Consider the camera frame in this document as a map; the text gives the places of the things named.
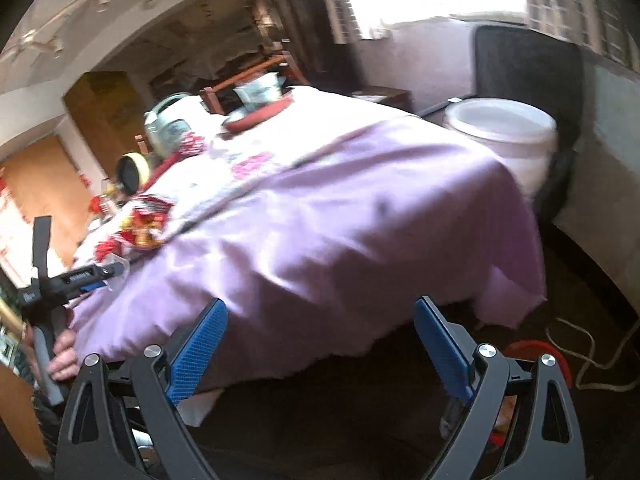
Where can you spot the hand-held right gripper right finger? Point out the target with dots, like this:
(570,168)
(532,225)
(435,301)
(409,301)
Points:
(442,350)

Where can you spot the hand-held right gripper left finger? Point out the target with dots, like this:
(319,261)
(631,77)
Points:
(197,355)

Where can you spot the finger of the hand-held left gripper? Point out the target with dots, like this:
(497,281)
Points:
(92,277)

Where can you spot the small red foil wrapper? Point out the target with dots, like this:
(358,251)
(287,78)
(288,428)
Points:
(106,250)

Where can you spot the red snack packet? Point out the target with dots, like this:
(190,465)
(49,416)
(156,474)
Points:
(145,222)

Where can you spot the red plastic wastebasket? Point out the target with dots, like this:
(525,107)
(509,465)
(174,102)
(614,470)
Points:
(530,345)

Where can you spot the person's left hand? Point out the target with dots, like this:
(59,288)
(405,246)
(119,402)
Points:
(64,357)

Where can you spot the red floral curtain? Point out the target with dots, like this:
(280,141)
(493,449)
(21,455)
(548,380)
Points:
(12,230)

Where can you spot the wooden door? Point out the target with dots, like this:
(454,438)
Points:
(45,190)

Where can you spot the red ornament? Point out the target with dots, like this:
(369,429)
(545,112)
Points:
(95,205)

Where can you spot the yellow black round appliance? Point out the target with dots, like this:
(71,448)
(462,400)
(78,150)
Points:
(131,172)

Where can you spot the purple tablecloth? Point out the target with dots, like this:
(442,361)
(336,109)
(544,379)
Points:
(350,240)

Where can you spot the wooden cabinet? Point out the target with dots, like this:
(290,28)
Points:
(105,110)

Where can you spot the red patterned pouch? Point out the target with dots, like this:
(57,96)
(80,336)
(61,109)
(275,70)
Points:
(192,142)

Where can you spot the white rice cooker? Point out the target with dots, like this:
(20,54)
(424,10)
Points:
(167,125)

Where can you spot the floral cloth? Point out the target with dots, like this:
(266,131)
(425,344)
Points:
(270,145)

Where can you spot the white plastic bucket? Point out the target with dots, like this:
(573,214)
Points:
(500,130)

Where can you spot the copper frying pan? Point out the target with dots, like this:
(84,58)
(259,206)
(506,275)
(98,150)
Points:
(255,117)

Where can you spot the carved wooden chair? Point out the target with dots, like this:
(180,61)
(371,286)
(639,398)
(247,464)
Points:
(240,77)

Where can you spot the instant noodle cup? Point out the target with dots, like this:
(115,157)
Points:
(257,91)

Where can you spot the black mesh chair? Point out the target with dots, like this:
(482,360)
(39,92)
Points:
(525,60)

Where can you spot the dark tall cabinet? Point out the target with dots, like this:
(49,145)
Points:
(310,10)

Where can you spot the checked window curtain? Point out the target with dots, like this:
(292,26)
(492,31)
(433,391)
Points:
(350,0)
(590,10)

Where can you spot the ceiling spotlight rail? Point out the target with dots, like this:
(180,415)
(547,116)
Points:
(50,42)

